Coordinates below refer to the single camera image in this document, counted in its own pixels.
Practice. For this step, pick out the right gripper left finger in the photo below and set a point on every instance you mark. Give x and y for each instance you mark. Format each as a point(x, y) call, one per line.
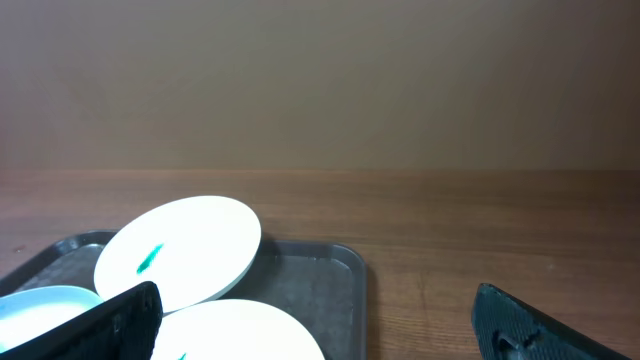
point(122, 328)

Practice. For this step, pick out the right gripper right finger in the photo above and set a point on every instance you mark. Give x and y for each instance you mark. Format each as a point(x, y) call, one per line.
point(507, 328)

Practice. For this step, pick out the white plate top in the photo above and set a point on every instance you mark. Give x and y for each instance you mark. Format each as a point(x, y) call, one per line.
point(193, 249)

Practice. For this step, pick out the white plate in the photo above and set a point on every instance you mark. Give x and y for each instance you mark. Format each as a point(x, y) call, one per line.
point(193, 249)
point(28, 314)
point(234, 329)

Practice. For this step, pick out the dark brown serving tray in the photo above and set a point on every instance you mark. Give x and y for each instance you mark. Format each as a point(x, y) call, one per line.
point(322, 285)

